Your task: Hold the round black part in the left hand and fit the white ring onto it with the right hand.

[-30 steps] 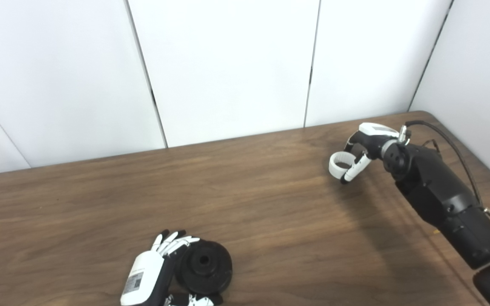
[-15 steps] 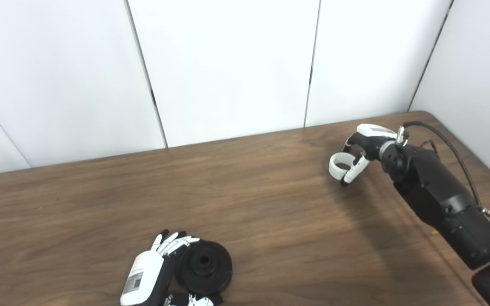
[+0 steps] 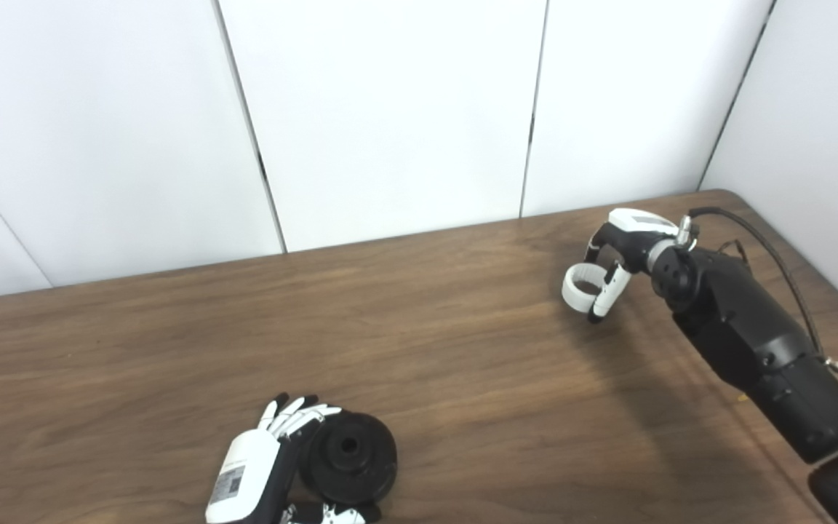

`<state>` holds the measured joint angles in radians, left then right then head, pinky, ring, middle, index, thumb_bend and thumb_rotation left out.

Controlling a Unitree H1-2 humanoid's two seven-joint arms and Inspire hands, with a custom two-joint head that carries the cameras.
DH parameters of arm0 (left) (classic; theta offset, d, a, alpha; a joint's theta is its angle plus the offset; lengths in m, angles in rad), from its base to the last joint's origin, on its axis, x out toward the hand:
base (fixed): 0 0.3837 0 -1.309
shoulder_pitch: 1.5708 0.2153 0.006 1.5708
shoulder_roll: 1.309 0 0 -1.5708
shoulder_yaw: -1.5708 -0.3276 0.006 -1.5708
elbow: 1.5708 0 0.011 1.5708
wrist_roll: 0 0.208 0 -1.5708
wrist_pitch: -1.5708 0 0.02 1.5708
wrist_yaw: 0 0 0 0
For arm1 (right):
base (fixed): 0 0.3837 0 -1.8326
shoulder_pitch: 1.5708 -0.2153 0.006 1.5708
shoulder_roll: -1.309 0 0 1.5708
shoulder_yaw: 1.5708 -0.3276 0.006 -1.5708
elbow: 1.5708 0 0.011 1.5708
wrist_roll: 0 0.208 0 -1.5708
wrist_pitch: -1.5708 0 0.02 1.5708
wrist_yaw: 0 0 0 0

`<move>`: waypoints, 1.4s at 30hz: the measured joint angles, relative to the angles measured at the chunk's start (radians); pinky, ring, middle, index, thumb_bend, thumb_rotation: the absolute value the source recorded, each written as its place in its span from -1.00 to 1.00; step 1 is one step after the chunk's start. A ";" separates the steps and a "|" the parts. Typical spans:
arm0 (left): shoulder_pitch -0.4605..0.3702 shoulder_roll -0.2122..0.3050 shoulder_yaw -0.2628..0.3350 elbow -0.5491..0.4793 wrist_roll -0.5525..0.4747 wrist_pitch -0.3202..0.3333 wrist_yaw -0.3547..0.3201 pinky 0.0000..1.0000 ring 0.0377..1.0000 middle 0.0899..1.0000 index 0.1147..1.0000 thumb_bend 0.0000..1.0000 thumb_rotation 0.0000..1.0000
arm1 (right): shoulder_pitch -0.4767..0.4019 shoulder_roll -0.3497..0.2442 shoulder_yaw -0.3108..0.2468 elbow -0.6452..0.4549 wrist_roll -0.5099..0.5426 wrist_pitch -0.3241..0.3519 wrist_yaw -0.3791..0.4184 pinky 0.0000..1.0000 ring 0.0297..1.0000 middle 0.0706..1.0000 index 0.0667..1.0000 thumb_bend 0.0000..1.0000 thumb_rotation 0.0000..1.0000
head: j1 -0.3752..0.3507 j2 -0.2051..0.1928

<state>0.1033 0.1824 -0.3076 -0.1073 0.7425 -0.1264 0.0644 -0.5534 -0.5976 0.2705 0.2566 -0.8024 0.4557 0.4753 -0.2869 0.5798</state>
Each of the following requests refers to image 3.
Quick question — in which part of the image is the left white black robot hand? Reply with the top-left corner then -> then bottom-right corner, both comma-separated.
205,393 -> 383,524

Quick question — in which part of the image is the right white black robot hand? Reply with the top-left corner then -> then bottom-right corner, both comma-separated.
583,208 -> 682,324

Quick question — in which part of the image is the white plastic ring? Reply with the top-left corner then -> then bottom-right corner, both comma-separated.
562,263 -> 613,315

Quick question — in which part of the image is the round black plastic part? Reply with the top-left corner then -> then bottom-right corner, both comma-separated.
299,411 -> 399,507

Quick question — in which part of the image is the thin black wrist wire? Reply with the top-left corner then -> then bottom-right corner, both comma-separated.
716,239 -> 753,276

